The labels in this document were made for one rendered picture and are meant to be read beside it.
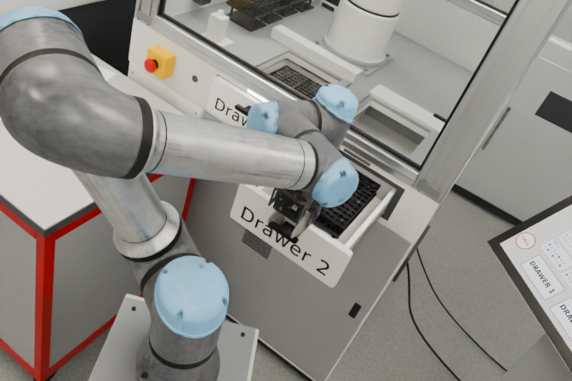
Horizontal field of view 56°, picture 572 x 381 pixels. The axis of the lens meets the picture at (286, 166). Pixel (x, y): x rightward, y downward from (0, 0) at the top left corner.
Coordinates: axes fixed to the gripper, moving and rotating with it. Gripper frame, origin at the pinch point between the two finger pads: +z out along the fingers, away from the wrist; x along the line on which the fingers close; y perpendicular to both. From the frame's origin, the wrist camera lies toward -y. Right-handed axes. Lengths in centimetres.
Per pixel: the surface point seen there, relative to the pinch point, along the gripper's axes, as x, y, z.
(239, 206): -12.8, -0.9, 4.0
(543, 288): 50, -18, -9
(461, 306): 55, -116, 91
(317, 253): 8.1, -1.0, 2.4
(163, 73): -61, -28, 4
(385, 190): 9.9, -36.3, 3.6
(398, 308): 32, -93, 91
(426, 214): 22.2, -32.6, 0.5
